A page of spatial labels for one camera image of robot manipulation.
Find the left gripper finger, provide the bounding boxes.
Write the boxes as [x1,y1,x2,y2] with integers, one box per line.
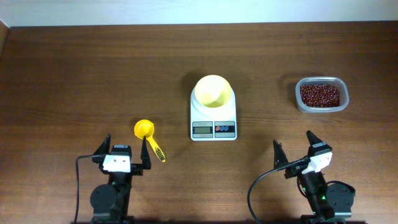
[93,134,111,156]
[141,136,152,170]

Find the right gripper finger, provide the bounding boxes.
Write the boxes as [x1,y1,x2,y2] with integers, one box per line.
[306,130,323,146]
[273,139,289,169]

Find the yellow measuring scoop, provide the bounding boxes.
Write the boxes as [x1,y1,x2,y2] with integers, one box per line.
[134,119,166,162]

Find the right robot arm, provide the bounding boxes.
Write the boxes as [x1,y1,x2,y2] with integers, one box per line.
[273,131,356,223]

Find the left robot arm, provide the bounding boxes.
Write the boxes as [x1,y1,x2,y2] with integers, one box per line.
[90,135,151,224]

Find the white digital kitchen scale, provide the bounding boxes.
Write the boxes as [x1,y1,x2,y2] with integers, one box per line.
[190,88,238,141]

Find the yellow plastic bowl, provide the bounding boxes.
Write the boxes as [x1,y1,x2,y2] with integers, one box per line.
[194,75,232,108]

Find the red beans in container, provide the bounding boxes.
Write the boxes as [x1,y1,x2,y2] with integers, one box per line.
[300,84,340,108]

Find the clear plastic bean container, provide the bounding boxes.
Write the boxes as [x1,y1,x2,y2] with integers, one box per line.
[295,77,349,113]

